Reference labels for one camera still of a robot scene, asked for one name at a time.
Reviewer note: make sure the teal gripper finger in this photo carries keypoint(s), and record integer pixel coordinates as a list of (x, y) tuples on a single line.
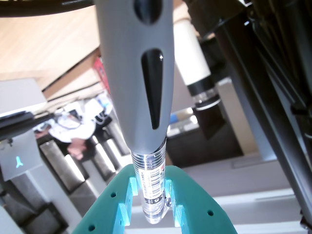
[(107, 209), (195, 209)]

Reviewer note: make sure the grey grip clear pen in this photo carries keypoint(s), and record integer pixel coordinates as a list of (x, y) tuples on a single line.
[(126, 85)]

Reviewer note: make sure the person in white shirt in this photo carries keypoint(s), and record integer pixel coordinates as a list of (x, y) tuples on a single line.
[(73, 126)]

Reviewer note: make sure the grey box with teal logo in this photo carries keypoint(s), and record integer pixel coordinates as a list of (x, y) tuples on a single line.
[(17, 156)]

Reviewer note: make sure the red box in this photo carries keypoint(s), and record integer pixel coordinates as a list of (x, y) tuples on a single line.
[(101, 73)]

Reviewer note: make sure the white cylindrical bottle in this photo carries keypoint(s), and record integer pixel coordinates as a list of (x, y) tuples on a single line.
[(190, 56)]

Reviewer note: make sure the black metal frame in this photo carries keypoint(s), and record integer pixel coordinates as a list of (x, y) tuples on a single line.
[(268, 61)]

